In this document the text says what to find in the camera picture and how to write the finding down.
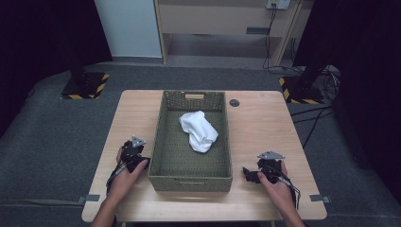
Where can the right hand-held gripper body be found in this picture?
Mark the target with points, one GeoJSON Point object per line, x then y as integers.
{"type": "Point", "coordinates": [269, 165]}

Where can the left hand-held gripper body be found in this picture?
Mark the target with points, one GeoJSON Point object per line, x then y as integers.
{"type": "Point", "coordinates": [129, 153]}

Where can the green woven basket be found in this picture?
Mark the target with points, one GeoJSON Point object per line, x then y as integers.
{"type": "Point", "coordinates": [189, 164]}

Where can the white cloth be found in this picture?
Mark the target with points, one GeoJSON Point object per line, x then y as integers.
{"type": "Point", "coordinates": [200, 130]}

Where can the person's right hand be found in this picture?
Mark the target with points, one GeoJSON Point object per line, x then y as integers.
{"type": "Point", "coordinates": [280, 194]}

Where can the person's left hand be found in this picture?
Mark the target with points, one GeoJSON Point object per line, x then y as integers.
{"type": "Point", "coordinates": [123, 184]}

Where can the black round table grommet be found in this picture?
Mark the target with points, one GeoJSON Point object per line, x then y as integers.
{"type": "Point", "coordinates": [234, 102]}

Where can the black stand with striped base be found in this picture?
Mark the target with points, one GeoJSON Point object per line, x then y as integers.
{"type": "Point", "coordinates": [304, 91]}
{"type": "Point", "coordinates": [86, 85]}

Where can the white panel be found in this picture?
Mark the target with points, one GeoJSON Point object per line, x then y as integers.
{"type": "Point", "coordinates": [129, 28]}

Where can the black curtain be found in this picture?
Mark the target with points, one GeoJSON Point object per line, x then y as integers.
{"type": "Point", "coordinates": [38, 47]}
{"type": "Point", "coordinates": [365, 78]}

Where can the light wooden shelf unit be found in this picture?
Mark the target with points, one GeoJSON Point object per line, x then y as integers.
{"type": "Point", "coordinates": [220, 19]}

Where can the white power socket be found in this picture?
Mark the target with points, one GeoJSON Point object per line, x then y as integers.
{"type": "Point", "coordinates": [279, 3]}

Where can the grey table edge bracket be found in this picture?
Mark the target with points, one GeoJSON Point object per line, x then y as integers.
{"type": "Point", "coordinates": [319, 198]}
{"type": "Point", "coordinates": [90, 198]}

